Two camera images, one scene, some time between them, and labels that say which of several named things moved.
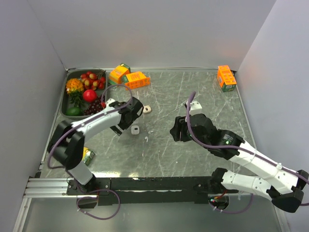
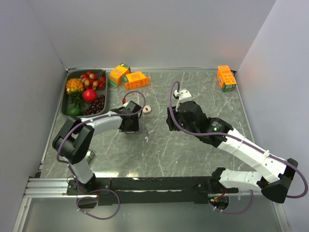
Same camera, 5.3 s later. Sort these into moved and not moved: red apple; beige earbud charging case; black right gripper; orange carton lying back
Moved: black right gripper
Not moved: beige earbud charging case; red apple; orange carton lying back
